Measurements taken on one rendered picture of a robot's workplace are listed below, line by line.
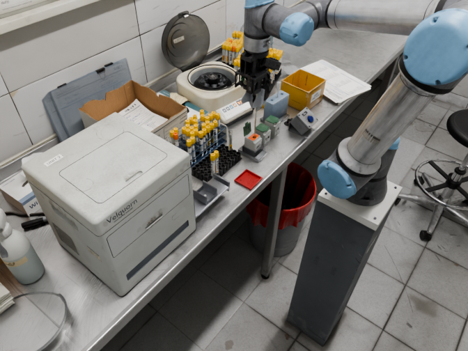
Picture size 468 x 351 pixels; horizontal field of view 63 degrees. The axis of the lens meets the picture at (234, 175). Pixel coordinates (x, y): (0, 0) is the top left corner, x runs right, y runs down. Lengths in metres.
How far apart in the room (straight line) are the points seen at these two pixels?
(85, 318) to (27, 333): 0.13
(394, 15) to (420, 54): 0.21
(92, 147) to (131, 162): 0.12
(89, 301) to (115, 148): 0.39
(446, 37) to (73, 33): 1.08
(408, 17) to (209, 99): 0.76
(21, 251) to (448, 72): 0.97
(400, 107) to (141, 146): 0.58
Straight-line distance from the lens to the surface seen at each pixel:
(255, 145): 1.31
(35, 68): 1.37
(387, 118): 0.89
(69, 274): 1.13
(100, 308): 1.05
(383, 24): 0.99
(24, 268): 1.10
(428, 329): 2.16
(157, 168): 0.89
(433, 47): 0.77
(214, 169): 1.23
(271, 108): 1.46
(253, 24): 1.06
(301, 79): 1.70
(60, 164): 0.96
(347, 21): 1.03
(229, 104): 1.52
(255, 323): 1.95
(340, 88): 1.77
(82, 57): 1.45
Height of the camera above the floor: 1.77
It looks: 44 degrees down
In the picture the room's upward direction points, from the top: 1 degrees clockwise
